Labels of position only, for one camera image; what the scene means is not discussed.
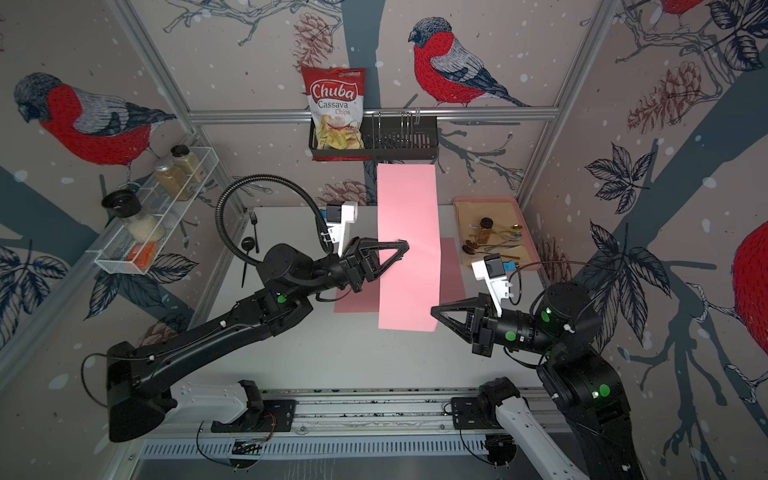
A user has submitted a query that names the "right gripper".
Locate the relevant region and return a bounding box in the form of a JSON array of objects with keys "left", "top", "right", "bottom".
[{"left": 434, "top": 292, "right": 564, "bottom": 360}]

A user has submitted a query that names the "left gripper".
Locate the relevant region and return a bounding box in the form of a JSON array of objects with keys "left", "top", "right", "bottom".
[{"left": 295, "top": 237, "right": 401, "bottom": 299}]

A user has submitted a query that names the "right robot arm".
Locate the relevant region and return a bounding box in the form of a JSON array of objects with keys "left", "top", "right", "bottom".
[{"left": 431, "top": 282, "right": 644, "bottom": 479}]

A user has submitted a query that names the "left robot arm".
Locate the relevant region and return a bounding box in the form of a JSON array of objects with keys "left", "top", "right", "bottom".
[{"left": 106, "top": 237, "right": 409, "bottom": 443}]

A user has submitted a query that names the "black spoon on tray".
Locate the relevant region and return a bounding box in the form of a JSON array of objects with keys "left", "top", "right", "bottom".
[{"left": 462, "top": 245, "right": 520, "bottom": 261}]

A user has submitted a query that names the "small brown bottle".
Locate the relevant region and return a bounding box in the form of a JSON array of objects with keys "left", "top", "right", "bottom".
[{"left": 477, "top": 217, "right": 494, "bottom": 244}]

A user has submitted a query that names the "metal spoon on tray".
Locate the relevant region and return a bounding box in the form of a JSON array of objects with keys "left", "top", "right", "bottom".
[{"left": 468, "top": 224, "right": 523, "bottom": 237}]

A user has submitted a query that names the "black fork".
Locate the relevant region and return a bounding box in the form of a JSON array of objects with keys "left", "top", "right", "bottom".
[{"left": 248, "top": 209, "right": 260, "bottom": 254}]

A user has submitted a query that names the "black ladle spoon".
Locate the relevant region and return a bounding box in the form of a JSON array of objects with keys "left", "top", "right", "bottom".
[{"left": 240, "top": 236, "right": 258, "bottom": 287}]

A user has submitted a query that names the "Chuba cassava chips bag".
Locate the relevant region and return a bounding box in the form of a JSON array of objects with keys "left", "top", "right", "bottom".
[{"left": 301, "top": 66, "right": 366, "bottom": 152}]

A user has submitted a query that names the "spice jar dark lid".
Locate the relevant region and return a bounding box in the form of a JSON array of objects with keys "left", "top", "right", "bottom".
[{"left": 171, "top": 144, "right": 206, "bottom": 183}]

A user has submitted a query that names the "small red packet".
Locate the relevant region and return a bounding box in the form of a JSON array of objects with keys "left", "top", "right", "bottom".
[{"left": 126, "top": 242, "right": 158, "bottom": 270}]

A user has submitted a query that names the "black lid rice jar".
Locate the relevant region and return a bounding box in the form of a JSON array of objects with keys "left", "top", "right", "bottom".
[{"left": 101, "top": 189, "right": 166, "bottom": 244}]

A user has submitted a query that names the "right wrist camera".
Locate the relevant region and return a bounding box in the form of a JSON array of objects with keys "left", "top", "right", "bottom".
[{"left": 471, "top": 254, "right": 517, "bottom": 318}]

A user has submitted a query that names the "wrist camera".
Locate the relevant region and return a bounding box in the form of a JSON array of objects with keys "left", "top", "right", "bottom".
[
  {"left": 471, "top": 254, "right": 517, "bottom": 318},
  {"left": 325, "top": 201, "right": 358, "bottom": 257}
]

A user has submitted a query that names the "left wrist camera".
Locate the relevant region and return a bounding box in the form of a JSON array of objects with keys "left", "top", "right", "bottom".
[{"left": 325, "top": 201, "right": 358, "bottom": 257}]

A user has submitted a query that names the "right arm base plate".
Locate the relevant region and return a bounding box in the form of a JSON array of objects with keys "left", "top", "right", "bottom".
[{"left": 449, "top": 390, "right": 533, "bottom": 430}]

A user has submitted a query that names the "black wire wall basket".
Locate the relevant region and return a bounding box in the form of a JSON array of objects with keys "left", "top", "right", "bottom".
[{"left": 308, "top": 112, "right": 439, "bottom": 162}]

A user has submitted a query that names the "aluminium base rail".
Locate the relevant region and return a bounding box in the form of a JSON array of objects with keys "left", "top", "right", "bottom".
[{"left": 122, "top": 386, "right": 628, "bottom": 439}]

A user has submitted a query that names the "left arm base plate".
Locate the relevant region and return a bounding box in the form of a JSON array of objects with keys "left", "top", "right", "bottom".
[{"left": 211, "top": 399, "right": 298, "bottom": 434}]

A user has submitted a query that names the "clear acrylic wall shelf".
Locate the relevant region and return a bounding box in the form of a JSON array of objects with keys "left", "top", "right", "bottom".
[{"left": 95, "top": 145, "right": 219, "bottom": 275}]

